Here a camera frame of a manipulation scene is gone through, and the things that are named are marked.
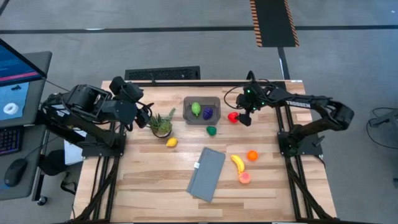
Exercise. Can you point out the black computer mouse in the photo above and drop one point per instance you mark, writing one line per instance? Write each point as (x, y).
(15, 172)

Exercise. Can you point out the folded grey cloth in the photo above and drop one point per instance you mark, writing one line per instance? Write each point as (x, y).
(206, 174)

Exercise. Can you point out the grey side desk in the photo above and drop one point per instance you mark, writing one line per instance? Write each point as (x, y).
(31, 161)

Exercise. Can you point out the purple toy grapes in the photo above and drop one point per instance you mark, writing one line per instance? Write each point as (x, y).
(208, 113)

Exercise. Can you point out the potted succulent plant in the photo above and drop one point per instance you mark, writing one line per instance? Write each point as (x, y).
(161, 127)

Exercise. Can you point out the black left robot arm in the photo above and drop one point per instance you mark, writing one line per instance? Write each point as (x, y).
(56, 115)

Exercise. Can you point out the red toy fruit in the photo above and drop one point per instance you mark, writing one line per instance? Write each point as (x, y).
(232, 118)

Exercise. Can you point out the yellow toy banana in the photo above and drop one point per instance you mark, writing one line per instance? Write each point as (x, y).
(237, 162)

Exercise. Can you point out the pink toy peach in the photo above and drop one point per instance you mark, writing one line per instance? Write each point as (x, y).
(244, 178)

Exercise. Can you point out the black rounded bag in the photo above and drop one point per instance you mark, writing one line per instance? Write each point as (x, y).
(53, 163)

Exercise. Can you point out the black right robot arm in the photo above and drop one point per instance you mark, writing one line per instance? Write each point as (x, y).
(298, 104)

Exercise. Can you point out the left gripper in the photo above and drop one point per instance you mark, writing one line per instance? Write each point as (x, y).
(121, 112)

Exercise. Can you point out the black floor grille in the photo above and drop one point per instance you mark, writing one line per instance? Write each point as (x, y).
(161, 73)

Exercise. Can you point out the white paper sheet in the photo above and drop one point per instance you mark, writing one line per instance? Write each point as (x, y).
(73, 154)

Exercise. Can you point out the dark grey floor stand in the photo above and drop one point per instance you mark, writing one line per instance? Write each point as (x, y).
(388, 118)

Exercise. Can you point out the dark green toy pepper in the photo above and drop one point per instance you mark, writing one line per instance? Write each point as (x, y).
(211, 130)

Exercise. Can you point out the black desk leg with caster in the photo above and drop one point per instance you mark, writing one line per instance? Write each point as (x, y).
(37, 186)

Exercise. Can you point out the computer monitor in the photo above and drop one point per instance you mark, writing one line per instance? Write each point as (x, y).
(15, 67)

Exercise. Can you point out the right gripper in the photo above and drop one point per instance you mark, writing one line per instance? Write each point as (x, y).
(253, 98)

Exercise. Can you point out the orange toy orange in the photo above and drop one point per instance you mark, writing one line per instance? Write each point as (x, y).
(252, 155)

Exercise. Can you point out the black mat with orange stripes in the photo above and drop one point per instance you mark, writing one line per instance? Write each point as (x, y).
(273, 21)

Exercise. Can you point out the yellow toy lemon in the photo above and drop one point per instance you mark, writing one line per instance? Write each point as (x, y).
(171, 142)

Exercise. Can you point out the black keyboard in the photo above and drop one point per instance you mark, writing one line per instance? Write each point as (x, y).
(9, 141)

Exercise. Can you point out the translucent grey plastic container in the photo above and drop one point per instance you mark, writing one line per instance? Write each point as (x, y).
(186, 119)

